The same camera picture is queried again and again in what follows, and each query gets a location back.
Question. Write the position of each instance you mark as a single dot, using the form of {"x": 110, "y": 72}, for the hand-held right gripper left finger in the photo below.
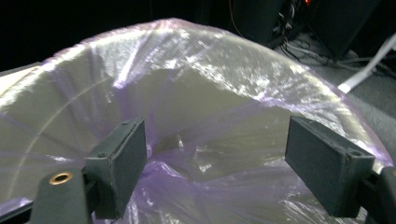
{"x": 121, "y": 168}

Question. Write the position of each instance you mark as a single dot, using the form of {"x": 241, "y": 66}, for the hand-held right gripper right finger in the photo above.
{"x": 330, "y": 168}

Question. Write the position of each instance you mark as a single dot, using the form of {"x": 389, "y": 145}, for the purple plastic trash bag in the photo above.
{"x": 202, "y": 93}

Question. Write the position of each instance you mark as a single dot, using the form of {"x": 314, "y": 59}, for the white metal stand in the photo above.
{"x": 364, "y": 73}

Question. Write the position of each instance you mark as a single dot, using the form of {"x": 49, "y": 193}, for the black equipment case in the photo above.
{"x": 258, "y": 18}
{"x": 342, "y": 25}

